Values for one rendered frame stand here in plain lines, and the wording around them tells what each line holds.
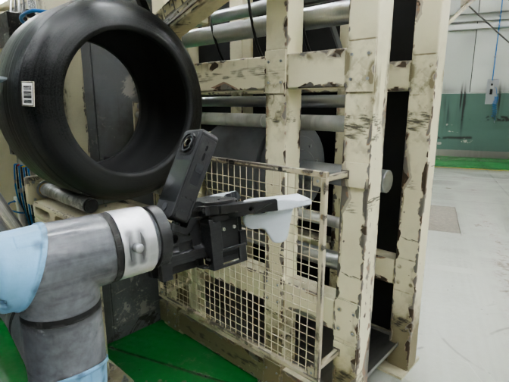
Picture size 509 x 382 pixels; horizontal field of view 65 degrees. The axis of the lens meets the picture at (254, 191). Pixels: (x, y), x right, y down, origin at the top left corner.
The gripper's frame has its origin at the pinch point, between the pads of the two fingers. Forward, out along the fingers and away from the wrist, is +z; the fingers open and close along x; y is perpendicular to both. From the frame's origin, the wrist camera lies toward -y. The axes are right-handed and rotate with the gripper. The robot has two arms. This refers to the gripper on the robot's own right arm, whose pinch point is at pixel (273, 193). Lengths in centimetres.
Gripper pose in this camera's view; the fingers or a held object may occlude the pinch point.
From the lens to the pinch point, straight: 58.0
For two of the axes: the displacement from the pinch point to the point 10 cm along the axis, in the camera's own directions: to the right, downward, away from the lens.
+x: 6.5, 0.3, -7.6
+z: 7.5, -1.4, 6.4
